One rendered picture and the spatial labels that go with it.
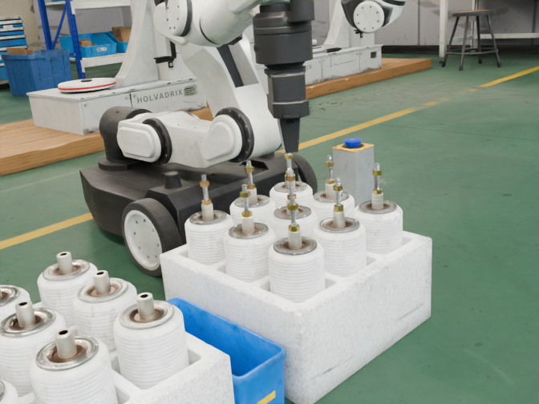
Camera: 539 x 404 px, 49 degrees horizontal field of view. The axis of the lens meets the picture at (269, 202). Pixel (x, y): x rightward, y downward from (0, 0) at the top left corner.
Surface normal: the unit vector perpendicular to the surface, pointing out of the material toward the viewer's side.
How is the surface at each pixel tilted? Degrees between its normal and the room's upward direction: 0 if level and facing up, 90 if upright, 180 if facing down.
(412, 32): 90
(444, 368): 0
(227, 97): 90
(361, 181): 90
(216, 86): 90
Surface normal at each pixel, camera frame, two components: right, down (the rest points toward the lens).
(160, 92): 0.72, 0.18
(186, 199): 0.46, -0.54
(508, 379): -0.07, -0.94
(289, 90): 0.11, 0.31
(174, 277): -0.71, 0.27
